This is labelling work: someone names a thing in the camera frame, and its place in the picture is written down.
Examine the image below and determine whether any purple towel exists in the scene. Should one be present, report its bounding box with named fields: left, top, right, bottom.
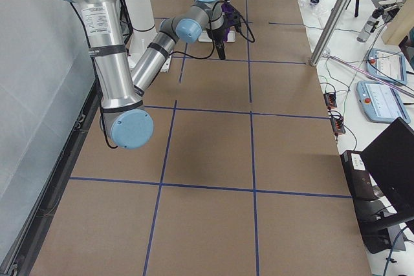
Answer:
left=222, top=1, right=238, bottom=30

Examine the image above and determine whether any white towel rack base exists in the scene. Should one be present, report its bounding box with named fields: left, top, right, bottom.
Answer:
left=198, top=30, right=236, bottom=43

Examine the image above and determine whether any far orange connector hub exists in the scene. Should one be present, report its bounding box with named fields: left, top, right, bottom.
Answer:
left=323, top=82, right=337, bottom=110

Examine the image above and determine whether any orange connector hub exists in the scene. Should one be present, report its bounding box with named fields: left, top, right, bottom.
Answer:
left=328, top=110, right=346, bottom=136
left=323, top=82, right=337, bottom=110

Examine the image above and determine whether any near orange connector hub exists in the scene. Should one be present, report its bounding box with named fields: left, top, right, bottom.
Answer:
left=328, top=110, right=346, bottom=136

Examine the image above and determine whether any clear water bottle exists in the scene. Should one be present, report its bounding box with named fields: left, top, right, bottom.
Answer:
left=357, top=7, right=384, bottom=43

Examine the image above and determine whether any near teach pendant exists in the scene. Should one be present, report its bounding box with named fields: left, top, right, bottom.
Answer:
left=356, top=81, right=411, bottom=123

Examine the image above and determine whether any teach pendant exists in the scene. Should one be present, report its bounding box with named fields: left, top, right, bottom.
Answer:
left=356, top=81, right=411, bottom=123
left=367, top=48, right=408, bottom=85

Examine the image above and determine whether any far teach pendant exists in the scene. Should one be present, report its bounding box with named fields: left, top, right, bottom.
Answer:
left=367, top=48, right=408, bottom=85

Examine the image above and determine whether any wooden board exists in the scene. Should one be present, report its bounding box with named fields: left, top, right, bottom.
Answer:
left=382, top=0, right=414, bottom=45

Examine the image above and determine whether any black laptop on stand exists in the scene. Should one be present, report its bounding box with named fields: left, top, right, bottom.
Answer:
left=340, top=117, right=413, bottom=253

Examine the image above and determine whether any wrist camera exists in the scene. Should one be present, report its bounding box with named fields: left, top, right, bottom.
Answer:
left=225, top=11, right=241, bottom=33

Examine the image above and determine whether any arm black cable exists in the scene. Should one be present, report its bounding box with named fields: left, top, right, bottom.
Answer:
left=168, top=7, right=256, bottom=60

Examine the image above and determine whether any white camera pole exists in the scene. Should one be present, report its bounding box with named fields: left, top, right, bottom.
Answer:
left=125, top=0, right=157, bottom=70

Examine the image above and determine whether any grey aluminium post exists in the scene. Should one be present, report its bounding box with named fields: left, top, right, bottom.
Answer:
left=309, top=0, right=350, bottom=67

